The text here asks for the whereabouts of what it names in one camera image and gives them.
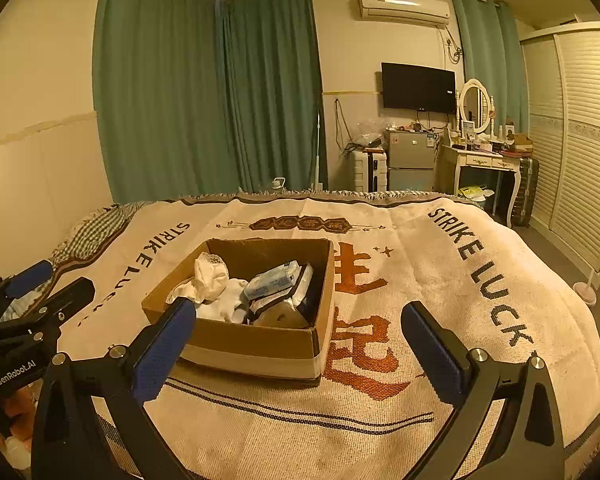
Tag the clear plastic bag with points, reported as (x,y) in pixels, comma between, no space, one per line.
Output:
(368,132)

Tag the white dressing table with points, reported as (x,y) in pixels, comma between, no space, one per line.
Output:
(479,161)

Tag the small picture frame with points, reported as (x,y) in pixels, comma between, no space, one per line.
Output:
(467,127)

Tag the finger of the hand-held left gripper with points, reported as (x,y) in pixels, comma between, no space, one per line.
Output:
(30,277)
(65,305)

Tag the printed cream blanket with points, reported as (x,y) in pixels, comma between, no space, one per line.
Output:
(379,425)

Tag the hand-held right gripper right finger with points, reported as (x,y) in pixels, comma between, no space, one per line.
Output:
(432,350)

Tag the beige face mask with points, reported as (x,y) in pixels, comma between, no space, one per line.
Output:
(282,316)

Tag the cardboard box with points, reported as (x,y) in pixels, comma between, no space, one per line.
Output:
(260,342)

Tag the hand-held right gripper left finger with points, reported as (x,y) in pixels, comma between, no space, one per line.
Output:
(165,350)

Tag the plain white sock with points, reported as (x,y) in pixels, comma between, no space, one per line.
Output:
(227,300)

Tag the grey mini fridge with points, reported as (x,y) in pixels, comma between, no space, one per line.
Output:
(409,160)

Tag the narrow green curtain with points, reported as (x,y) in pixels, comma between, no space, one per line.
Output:
(484,55)

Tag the white louvred wardrobe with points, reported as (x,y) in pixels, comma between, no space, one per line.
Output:
(579,150)

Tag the white suitcase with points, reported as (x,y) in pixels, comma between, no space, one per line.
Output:
(368,170)

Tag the checked bed sheet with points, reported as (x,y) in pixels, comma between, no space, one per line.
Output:
(95,232)

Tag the white tissue packet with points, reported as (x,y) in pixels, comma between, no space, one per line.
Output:
(270,282)

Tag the black wall television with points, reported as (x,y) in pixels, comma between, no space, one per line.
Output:
(418,87)

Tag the oval vanity mirror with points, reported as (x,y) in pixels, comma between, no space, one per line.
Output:
(473,105)

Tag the white pole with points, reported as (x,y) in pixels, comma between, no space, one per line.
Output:
(321,155)

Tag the white air conditioner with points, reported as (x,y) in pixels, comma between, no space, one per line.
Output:
(404,9)

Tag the brown box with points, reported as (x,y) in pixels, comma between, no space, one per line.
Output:
(521,142)

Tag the white floor stand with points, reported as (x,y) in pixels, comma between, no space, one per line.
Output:
(587,290)

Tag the wide green curtain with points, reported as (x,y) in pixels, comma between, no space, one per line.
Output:
(160,85)

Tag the dark suitcase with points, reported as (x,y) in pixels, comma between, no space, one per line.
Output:
(524,190)

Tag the yellow bag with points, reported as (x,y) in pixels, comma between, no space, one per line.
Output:
(470,192)

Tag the white cloth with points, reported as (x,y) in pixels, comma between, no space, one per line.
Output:
(210,277)

